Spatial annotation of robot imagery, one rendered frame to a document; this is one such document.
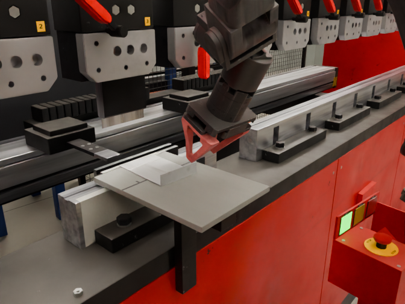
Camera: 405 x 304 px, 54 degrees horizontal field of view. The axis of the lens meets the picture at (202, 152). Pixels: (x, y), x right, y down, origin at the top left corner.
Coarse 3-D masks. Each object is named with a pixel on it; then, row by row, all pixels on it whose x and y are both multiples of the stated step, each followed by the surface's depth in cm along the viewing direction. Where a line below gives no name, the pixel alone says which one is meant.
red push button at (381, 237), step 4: (376, 236) 89; (380, 236) 89; (384, 236) 89; (388, 236) 89; (376, 240) 89; (380, 240) 88; (384, 240) 88; (388, 240) 88; (376, 244) 91; (380, 244) 89; (384, 244) 88; (380, 248) 90; (384, 248) 89
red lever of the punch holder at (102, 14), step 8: (80, 0) 57; (88, 0) 57; (88, 8) 58; (96, 8) 58; (104, 8) 60; (96, 16) 59; (104, 16) 60; (112, 24) 62; (112, 32) 63; (120, 32) 62
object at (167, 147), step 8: (168, 144) 90; (144, 152) 85; (152, 152) 86; (160, 152) 85; (168, 152) 87; (176, 152) 89; (120, 160) 81; (128, 160) 82; (96, 168) 77; (104, 168) 77; (96, 184) 77
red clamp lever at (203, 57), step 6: (198, 48) 79; (198, 54) 80; (204, 54) 79; (198, 60) 80; (204, 60) 79; (198, 66) 80; (204, 66) 80; (198, 72) 81; (204, 72) 80; (204, 78) 81
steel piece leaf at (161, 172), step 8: (160, 160) 80; (168, 160) 80; (136, 168) 76; (144, 168) 76; (152, 168) 76; (160, 168) 76; (168, 168) 76; (176, 168) 76; (184, 168) 72; (192, 168) 74; (144, 176) 73; (152, 176) 73; (160, 176) 69; (168, 176) 70; (176, 176) 71; (184, 176) 73; (160, 184) 69
